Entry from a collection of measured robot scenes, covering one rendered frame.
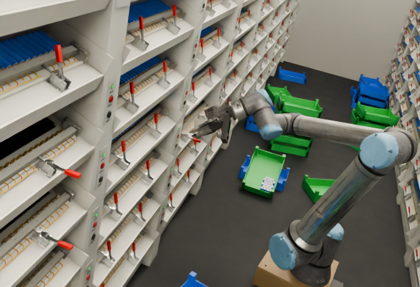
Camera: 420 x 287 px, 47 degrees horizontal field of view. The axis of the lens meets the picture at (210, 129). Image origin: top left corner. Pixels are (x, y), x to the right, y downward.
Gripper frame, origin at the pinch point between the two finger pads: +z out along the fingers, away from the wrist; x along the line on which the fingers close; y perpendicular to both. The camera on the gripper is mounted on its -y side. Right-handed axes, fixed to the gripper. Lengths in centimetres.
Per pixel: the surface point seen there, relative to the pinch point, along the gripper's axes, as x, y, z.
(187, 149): -37.9, 14.9, 10.2
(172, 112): 25.6, -1.6, 1.5
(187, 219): -60, -12, 26
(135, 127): 44.8, -13.9, 12.8
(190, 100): 6.7, 12.5, -4.7
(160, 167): 13.2, -15.5, 15.9
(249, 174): -102, 16, -13
